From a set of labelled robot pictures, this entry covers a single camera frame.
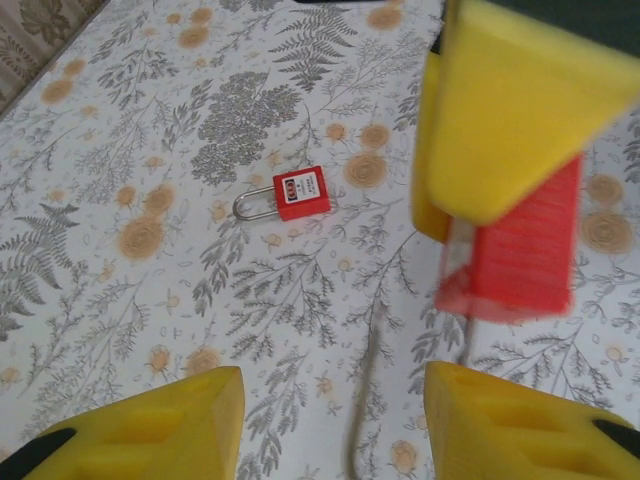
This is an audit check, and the floral tablecloth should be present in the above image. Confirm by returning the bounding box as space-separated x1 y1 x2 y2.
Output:
0 0 640 480

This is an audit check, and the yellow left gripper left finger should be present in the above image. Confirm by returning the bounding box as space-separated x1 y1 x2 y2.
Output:
0 366 247 480

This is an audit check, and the small red white object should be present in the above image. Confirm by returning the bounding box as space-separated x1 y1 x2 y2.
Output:
433 153 587 326

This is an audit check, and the red padlock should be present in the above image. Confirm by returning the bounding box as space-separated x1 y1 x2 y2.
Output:
232 167 337 224

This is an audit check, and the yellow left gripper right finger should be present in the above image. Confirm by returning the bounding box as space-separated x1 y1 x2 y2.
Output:
423 359 640 480

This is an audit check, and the thin grey wire loop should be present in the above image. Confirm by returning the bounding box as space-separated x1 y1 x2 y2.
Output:
344 309 476 480

